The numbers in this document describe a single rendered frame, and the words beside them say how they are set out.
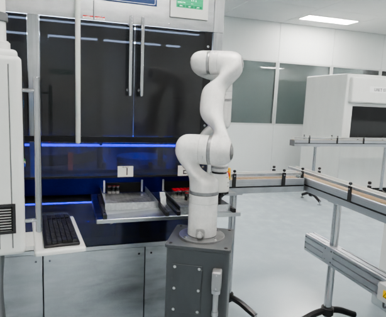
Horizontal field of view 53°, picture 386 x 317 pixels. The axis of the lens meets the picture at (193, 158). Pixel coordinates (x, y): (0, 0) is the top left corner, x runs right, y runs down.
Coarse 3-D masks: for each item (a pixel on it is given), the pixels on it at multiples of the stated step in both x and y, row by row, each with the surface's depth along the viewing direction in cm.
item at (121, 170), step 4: (120, 168) 209; (124, 168) 210; (128, 168) 211; (132, 168) 211; (120, 172) 210; (124, 172) 210; (128, 172) 211; (132, 172) 212; (120, 176) 210; (124, 176) 211; (128, 176) 211; (132, 176) 212
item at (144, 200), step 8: (120, 192) 219; (128, 192) 220; (136, 192) 221; (144, 192) 222; (104, 200) 189; (112, 200) 202; (120, 200) 203; (128, 200) 204; (136, 200) 205; (144, 200) 205; (152, 200) 204; (112, 208) 185; (120, 208) 186; (128, 208) 188; (136, 208) 189; (144, 208) 190
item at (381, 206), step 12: (288, 168) 286; (300, 168) 282; (312, 180) 254; (324, 180) 245; (336, 180) 244; (312, 192) 253; (324, 192) 241; (336, 192) 230; (348, 192) 219; (360, 192) 224; (372, 192) 207; (348, 204) 221; (360, 204) 212; (372, 204) 203; (384, 204) 196; (372, 216) 203; (384, 216) 195
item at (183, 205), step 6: (168, 198) 205; (180, 198) 212; (174, 204) 194; (180, 204) 200; (186, 204) 200; (222, 204) 190; (228, 204) 191; (180, 210) 184; (186, 210) 185; (222, 210) 191; (228, 210) 192
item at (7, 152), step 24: (0, 48) 146; (0, 72) 136; (0, 96) 138; (0, 120) 139; (0, 144) 140; (24, 144) 148; (0, 168) 141; (0, 192) 142; (24, 192) 147; (0, 216) 143; (24, 216) 148; (0, 240) 145; (24, 240) 149
